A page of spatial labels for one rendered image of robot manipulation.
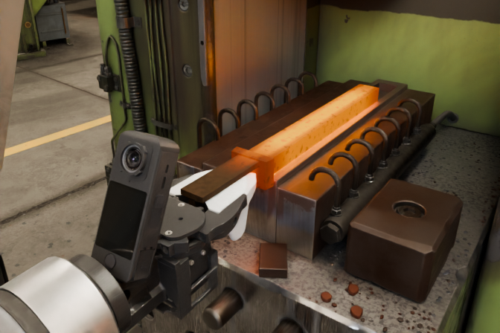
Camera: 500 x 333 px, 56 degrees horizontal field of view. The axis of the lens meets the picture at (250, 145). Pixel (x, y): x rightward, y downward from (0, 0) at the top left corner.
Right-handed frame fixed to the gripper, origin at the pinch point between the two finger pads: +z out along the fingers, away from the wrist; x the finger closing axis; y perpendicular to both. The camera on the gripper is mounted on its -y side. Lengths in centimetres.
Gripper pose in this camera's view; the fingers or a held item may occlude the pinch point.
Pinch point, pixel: (240, 172)
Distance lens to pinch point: 50.0
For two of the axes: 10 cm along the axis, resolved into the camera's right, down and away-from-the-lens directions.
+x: 8.2, 2.5, -5.2
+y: 0.1, 9.0, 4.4
